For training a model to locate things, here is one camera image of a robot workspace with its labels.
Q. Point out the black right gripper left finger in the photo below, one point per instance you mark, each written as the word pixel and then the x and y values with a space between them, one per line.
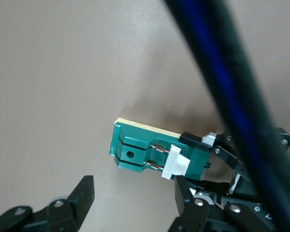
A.
pixel 82 193

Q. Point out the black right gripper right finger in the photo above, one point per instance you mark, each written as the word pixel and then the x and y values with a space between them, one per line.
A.
pixel 183 193

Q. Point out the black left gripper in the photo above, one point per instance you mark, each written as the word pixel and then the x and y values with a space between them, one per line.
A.
pixel 249 191

